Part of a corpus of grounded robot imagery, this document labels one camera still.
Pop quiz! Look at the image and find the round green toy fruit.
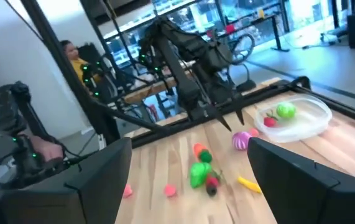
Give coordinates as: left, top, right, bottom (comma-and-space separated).
275, 101, 297, 120

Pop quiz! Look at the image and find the black table edge rail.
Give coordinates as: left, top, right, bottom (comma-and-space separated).
284, 76, 355, 129

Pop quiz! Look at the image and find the wooden background table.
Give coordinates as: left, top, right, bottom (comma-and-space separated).
122, 70, 197, 105

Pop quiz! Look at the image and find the black background desk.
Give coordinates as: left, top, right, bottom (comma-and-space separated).
217, 14, 290, 53

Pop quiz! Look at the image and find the yellow toy banana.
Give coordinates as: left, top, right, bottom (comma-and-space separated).
237, 175, 263, 195

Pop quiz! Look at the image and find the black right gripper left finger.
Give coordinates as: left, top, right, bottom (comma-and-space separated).
0, 136, 133, 224

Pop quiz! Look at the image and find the black power adapter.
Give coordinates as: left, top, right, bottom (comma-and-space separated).
235, 79, 258, 93

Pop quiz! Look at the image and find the person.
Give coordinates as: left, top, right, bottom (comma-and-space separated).
59, 39, 88, 85

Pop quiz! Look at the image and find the orange toy carrot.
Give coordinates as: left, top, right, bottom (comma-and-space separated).
193, 142, 213, 164

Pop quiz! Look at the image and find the clear plastic tupperware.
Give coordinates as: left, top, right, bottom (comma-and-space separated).
254, 94, 334, 144

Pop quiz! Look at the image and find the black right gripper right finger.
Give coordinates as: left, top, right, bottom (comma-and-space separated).
247, 136, 355, 224

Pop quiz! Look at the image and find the purple toy onion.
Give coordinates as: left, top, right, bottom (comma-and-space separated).
231, 131, 253, 151

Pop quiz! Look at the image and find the red toy strawberry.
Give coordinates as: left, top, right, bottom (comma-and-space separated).
205, 174, 222, 189

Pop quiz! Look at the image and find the black rig frame post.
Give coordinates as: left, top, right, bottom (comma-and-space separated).
20, 0, 122, 146

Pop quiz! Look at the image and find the person's hand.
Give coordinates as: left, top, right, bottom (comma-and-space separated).
27, 134, 65, 163

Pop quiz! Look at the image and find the black table end rail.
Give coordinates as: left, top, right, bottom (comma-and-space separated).
130, 83, 293, 149

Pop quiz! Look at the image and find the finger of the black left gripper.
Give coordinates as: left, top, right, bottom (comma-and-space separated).
234, 105, 246, 126
210, 110, 233, 133

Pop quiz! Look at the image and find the small red toy tomato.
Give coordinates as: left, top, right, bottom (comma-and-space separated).
263, 110, 279, 128

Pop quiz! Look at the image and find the green toy cabbage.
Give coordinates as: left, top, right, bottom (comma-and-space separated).
189, 161, 213, 189

